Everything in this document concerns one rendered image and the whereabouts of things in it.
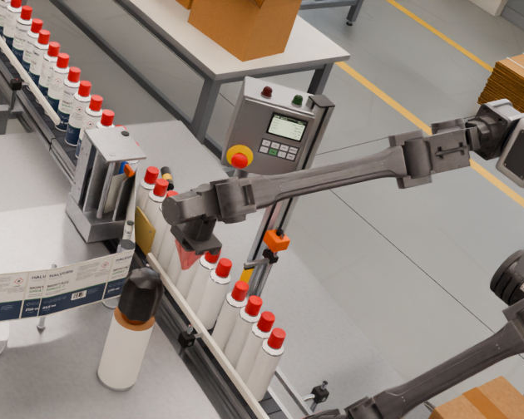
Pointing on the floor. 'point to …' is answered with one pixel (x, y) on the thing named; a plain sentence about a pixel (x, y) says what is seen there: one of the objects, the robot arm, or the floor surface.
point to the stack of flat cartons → (516, 83)
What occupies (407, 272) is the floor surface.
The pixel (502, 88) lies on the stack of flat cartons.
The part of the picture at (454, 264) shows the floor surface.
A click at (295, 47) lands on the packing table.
